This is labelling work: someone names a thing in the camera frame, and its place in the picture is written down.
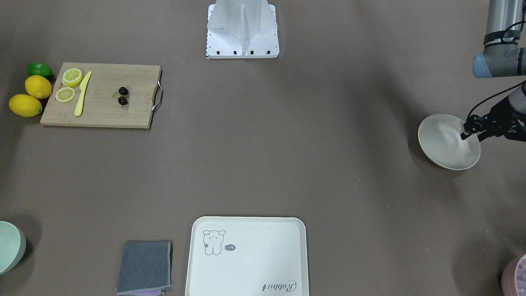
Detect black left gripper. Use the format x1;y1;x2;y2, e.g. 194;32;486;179
460;96;526;142

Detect dark red cherry pair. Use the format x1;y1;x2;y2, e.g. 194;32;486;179
113;86;129;106

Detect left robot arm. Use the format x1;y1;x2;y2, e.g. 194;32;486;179
460;0;526;142

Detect cream rabbit tray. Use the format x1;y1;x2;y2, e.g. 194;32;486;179
185;217;309;296

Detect beige round plate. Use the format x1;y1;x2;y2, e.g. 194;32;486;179
418;113;481;171

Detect pink bowl with ice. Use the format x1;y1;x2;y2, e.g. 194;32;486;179
501;255;526;296

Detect grey folded cloth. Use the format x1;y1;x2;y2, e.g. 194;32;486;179
116;240;172;296

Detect bamboo cutting board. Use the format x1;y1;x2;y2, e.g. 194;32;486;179
41;62;163;129

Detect yellow plastic knife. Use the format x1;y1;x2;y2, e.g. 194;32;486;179
74;71;92;116

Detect lemon slice upper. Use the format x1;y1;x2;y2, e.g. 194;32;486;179
62;68;84;88

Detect lemon slice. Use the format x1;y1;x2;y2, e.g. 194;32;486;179
62;68;84;88
55;87;76;103

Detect lemon slice lower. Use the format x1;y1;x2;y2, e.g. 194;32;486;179
55;87;76;103

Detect yellow lemon upper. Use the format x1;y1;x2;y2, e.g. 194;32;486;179
25;75;52;99

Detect yellow lemon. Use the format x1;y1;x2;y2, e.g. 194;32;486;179
8;94;43;117
25;75;52;99

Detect green lime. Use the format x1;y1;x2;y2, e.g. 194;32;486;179
28;62;54;79

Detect yellow lemon lower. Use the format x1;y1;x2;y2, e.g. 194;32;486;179
8;94;43;117

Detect mint green bowl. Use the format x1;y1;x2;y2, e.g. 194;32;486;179
0;221;26;275

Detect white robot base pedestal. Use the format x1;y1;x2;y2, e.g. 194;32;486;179
205;0;280;59

